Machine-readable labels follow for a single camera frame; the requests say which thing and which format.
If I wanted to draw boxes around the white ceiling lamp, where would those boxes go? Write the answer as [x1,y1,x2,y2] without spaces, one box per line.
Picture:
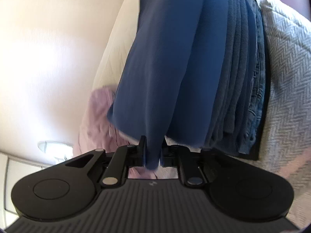
[38,141,73,164]

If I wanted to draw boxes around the pink quilted bedspread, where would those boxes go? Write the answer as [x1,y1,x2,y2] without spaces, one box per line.
[93,0,139,90]

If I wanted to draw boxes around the grey herringbone blanket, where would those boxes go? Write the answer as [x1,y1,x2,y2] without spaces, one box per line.
[255,0,310,228]

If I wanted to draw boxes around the navy blue garment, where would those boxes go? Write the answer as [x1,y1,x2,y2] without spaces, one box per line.
[108,0,229,169]

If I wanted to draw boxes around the grey knitted folded garment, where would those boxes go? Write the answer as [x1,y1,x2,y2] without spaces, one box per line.
[204,0,249,149]

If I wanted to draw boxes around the folded blue jeans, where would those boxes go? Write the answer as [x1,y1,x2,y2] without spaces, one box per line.
[239,0,270,160]

